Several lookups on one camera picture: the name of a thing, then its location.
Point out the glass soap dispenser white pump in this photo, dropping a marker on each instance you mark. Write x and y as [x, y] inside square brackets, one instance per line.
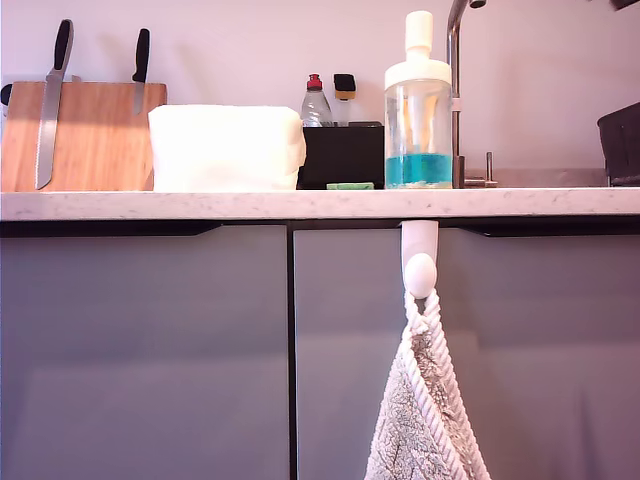
[417, 115]

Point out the green sponge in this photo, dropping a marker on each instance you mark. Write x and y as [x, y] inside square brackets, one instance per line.
[350, 185]

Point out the black sink caddy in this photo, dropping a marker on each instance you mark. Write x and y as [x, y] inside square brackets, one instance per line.
[342, 157]

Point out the white towel hook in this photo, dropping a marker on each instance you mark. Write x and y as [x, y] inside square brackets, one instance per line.
[420, 270]

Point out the clear bottle red cap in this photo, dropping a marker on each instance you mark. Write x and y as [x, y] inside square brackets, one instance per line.
[316, 110]

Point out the black dish brush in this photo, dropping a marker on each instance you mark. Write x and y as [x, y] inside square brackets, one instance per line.
[345, 85]

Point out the grey cabinet door narrow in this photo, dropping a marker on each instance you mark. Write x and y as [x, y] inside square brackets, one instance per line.
[140, 350]

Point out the beige hanging towel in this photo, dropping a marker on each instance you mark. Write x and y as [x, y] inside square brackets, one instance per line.
[405, 435]

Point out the steel kitchen faucet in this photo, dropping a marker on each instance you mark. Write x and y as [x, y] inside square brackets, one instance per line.
[454, 60]

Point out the wooden knife board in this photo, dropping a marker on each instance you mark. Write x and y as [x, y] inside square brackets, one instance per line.
[100, 145]

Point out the grey cabinet door wide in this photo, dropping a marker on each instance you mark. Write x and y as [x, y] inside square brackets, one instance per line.
[550, 350]

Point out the dark dish rack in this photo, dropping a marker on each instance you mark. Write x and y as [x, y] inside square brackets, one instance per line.
[622, 145]

